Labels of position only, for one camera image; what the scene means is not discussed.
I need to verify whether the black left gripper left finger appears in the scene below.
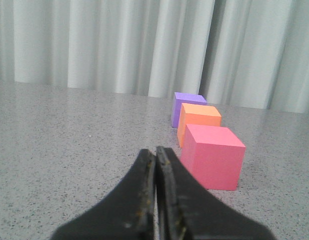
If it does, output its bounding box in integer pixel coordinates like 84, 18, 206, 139
51, 149, 156, 240

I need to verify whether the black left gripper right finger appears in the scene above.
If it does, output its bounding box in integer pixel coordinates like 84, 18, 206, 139
156, 146, 275, 240

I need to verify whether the orange foam cube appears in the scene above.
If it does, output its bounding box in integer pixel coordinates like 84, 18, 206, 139
177, 103, 222, 148

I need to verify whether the pink-red foam cube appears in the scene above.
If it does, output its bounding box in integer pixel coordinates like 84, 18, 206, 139
180, 124, 246, 191

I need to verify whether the purple foam cube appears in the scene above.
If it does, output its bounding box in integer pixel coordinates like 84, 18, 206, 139
170, 91, 208, 129

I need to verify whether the pale green curtain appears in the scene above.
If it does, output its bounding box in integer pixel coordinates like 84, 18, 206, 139
0, 0, 309, 113

